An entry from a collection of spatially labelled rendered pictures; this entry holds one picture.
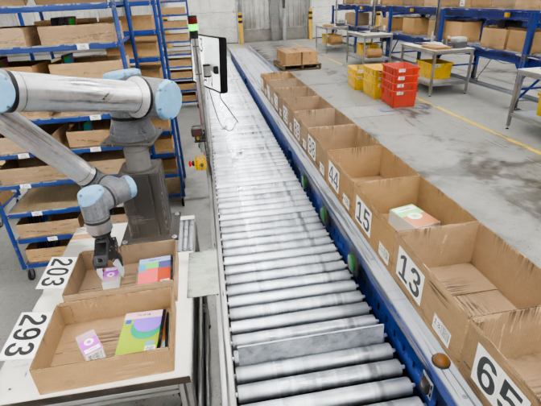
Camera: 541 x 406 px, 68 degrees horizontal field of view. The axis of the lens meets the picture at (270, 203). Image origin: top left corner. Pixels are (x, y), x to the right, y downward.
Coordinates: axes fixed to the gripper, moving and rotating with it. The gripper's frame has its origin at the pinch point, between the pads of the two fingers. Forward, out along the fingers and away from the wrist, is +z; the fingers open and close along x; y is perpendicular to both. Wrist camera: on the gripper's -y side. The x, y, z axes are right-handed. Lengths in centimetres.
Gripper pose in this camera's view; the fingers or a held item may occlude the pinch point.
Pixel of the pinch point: (112, 277)
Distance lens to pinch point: 170.9
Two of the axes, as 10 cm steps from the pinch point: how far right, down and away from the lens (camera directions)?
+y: -2.2, -4.4, 8.7
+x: -9.7, 1.4, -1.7
